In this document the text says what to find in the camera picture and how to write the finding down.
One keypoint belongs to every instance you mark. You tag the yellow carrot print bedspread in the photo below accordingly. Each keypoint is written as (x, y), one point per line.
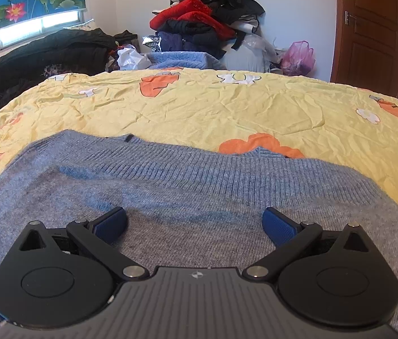
(215, 110)

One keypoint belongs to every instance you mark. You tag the white plastic bag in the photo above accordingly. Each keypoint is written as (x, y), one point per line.
(130, 59)

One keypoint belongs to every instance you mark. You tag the grey knit sweater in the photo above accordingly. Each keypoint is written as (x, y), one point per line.
(186, 207)

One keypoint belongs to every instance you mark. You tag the grey white fabric bundle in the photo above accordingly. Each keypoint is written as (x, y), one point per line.
(249, 50)

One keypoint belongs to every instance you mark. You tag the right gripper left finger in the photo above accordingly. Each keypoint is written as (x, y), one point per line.
(95, 238)

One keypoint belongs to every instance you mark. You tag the window with bright light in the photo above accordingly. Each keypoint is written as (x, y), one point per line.
(21, 33)

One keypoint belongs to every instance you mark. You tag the dark navy garment in pile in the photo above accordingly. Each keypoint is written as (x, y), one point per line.
(178, 35)

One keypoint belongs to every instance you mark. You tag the brown wooden door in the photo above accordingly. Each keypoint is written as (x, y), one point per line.
(366, 49)

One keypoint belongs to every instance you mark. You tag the black clothes heap left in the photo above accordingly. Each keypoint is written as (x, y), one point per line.
(66, 51)

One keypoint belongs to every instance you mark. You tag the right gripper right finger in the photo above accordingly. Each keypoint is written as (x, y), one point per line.
(290, 238)

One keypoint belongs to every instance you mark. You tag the pink plastic bag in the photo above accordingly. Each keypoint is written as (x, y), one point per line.
(298, 60)

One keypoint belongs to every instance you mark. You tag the red garment in pile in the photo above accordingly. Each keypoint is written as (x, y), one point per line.
(193, 11)

